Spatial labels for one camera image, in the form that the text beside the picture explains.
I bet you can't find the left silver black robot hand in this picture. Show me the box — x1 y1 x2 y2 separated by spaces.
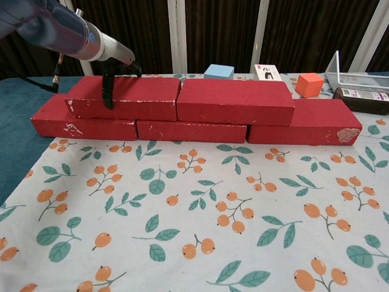
98 32 143 110

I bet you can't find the red brick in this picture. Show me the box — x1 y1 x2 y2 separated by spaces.
64 75 182 122
31 93 138 142
176 78 296 126
136 120 247 144
246 99 363 145

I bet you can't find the light blue cube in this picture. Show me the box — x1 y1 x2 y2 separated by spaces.
204 64 235 80

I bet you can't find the teal table cover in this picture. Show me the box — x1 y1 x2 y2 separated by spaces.
0 75 83 204

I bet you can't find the white product box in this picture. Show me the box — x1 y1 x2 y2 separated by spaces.
253 64 283 82

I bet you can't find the floral berry print tablecloth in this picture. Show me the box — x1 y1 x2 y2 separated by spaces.
0 71 389 292

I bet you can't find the orange cube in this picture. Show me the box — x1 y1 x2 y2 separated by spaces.
295 74 323 99

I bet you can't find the brown bottle with label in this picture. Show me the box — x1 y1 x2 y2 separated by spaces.
332 87 389 116

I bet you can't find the white partition frame post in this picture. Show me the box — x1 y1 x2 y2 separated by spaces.
167 0 188 74
253 0 270 66
358 0 389 73
59 0 94 76

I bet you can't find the left arm cable plug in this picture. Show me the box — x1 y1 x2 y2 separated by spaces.
21 53 66 94

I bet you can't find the white wire mesh tray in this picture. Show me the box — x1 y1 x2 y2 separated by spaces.
324 50 389 92

